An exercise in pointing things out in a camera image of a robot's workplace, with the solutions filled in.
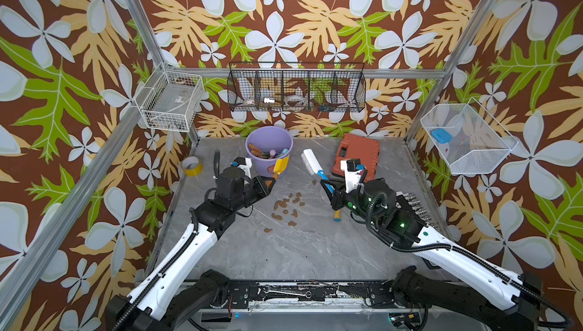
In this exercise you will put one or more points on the red plastic tool case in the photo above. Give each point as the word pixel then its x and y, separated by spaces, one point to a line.
pixel 354 147

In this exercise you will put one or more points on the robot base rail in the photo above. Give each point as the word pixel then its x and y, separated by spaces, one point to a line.
pixel 239 294

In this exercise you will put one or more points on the yellow tape roll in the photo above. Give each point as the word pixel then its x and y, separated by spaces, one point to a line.
pixel 192 166

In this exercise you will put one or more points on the blue item in basket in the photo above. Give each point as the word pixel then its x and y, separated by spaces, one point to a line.
pixel 441 136

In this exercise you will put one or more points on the black wire basket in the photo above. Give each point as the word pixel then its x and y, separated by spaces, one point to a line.
pixel 329 87

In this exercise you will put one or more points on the white wire basket right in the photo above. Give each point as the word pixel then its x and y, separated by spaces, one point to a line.
pixel 480 141

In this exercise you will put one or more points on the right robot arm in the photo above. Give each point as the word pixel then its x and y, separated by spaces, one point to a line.
pixel 498 298

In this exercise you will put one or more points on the white wire basket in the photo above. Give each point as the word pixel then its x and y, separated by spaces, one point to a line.
pixel 480 141
pixel 169 100

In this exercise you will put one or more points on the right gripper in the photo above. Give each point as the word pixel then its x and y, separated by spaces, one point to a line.
pixel 339 194

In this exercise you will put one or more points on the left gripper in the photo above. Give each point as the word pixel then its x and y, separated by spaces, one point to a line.
pixel 261 189

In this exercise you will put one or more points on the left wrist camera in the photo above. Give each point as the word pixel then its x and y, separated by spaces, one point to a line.
pixel 243 163

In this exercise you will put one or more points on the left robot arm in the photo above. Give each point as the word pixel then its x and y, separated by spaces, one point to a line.
pixel 156 304

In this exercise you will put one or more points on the white wire basket left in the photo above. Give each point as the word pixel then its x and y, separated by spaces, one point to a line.
pixel 169 100

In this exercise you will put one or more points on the purple plastic bucket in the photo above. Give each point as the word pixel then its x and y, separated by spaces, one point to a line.
pixel 269 138

